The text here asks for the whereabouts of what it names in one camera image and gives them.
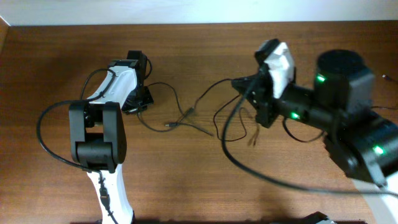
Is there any thick black usb cable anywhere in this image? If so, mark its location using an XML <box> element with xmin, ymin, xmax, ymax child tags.
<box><xmin>136</xmin><ymin>81</ymin><xmax>215</xmax><ymax>138</ymax></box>

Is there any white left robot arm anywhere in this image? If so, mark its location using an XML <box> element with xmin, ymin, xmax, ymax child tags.
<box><xmin>69</xmin><ymin>50</ymin><xmax>154</xmax><ymax>223</ymax></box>

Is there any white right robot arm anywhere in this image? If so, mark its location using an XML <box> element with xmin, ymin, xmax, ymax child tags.
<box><xmin>231</xmin><ymin>50</ymin><xmax>397</xmax><ymax>223</ymax></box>

